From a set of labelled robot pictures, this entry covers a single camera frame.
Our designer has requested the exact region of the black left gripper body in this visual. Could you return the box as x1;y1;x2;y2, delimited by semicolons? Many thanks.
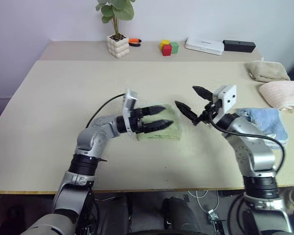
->
130;107;148;134

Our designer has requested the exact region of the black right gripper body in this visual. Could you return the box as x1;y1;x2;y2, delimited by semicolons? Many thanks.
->
193;99;224;126

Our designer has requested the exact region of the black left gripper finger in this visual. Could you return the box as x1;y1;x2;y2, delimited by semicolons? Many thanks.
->
144;119;174;134
142;105;167;117

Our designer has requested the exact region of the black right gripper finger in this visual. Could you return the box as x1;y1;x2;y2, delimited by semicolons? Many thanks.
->
192;85;215;101
174;100;199;127

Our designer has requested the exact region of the green towel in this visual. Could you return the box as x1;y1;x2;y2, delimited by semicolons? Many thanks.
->
134;102;183;142

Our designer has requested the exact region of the blue towel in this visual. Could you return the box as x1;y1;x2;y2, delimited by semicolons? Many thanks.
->
236;107;290;150

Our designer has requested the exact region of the pink towel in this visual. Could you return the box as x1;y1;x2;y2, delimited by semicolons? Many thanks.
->
259;81;294;112

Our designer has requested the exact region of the beige towel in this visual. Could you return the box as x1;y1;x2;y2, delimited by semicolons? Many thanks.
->
246;58;291;83

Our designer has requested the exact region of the white flat box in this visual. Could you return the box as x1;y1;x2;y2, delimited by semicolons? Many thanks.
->
185;37;225;56

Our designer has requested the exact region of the black rectangular box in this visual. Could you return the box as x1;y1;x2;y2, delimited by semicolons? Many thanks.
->
222;39;257;53

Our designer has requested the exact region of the green plant in white pot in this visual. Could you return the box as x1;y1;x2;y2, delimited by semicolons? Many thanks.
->
95;0;136;60

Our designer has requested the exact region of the dark rounded shape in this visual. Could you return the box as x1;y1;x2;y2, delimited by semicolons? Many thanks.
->
161;195;202;235

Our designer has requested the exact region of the metal table clamp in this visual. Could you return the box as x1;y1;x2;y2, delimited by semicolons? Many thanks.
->
206;207;230;232

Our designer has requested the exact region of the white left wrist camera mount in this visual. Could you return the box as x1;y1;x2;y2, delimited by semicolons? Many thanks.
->
122;89;139;134

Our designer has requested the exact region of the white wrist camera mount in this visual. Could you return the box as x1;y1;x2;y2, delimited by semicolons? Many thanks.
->
212;84;237;116
122;89;139;134

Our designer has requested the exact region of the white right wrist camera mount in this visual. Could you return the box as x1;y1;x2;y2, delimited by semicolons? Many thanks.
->
212;84;237;116

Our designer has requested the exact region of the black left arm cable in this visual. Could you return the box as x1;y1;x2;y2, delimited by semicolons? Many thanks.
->
84;93;127;129

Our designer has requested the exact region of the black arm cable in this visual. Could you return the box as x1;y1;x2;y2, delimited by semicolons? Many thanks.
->
209;111;286;177
84;93;127;129

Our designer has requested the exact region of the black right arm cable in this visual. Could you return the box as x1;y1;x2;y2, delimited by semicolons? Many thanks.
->
209;111;286;177

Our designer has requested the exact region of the thin white cable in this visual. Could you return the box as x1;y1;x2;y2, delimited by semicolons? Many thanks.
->
187;188;220;214

